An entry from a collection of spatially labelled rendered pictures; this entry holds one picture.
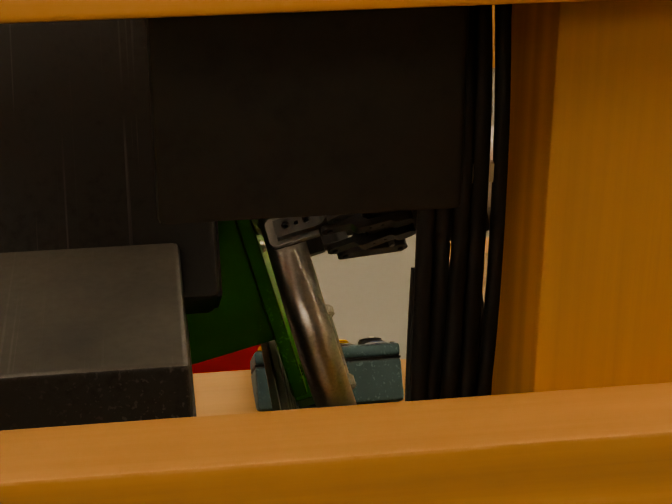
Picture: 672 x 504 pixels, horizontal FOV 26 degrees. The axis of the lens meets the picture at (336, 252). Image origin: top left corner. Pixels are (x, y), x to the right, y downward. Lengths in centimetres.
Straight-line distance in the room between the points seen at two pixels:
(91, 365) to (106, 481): 17
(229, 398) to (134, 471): 78
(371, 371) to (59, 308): 58
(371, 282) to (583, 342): 297
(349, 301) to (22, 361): 277
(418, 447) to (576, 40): 22
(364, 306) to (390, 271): 21
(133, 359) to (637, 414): 31
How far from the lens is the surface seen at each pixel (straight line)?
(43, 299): 98
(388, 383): 149
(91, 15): 64
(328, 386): 108
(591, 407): 79
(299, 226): 107
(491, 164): 82
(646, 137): 75
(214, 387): 153
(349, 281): 375
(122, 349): 91
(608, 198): 75
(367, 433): 75
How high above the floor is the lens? 168
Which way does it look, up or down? 25 degrees down
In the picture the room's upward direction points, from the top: straight up
